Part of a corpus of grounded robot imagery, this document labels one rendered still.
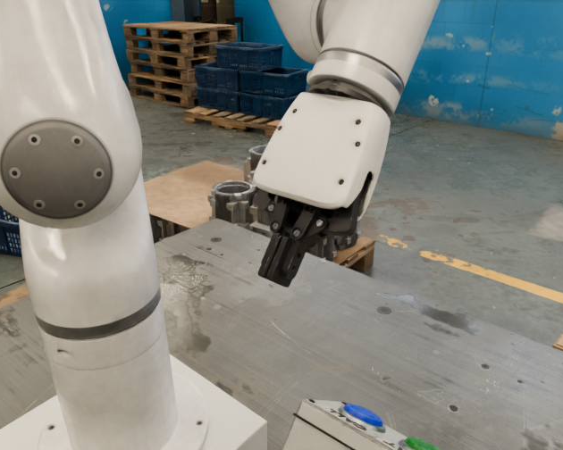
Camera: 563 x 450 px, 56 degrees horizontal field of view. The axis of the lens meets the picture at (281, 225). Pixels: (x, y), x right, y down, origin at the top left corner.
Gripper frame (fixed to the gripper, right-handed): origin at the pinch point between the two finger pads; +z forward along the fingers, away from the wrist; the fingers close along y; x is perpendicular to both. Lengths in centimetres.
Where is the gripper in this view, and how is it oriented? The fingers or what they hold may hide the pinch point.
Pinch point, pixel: (281, 261)
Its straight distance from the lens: 46.7
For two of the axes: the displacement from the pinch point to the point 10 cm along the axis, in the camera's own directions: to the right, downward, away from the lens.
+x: 5.0, 3.0, 8.1
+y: 7.7, 2.6, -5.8
